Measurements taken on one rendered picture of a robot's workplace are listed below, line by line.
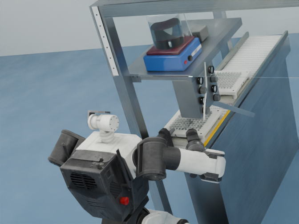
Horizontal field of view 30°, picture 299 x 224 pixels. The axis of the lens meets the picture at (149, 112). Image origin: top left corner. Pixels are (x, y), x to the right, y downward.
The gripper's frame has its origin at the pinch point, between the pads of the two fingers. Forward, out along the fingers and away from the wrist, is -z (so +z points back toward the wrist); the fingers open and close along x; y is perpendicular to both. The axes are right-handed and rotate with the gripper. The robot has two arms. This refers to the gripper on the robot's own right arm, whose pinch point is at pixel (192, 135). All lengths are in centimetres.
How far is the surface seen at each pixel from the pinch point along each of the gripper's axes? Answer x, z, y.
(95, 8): -74, -2, -26
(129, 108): -22.4, -1.5, -25.7
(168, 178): 96, -104, -28
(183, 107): -20.4, 7.3, -0.2
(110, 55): -51, -2, -27
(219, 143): 10.2, -3.6, 11.9
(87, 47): 95, -414, -107
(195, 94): -27.8, 11.0, 6.4
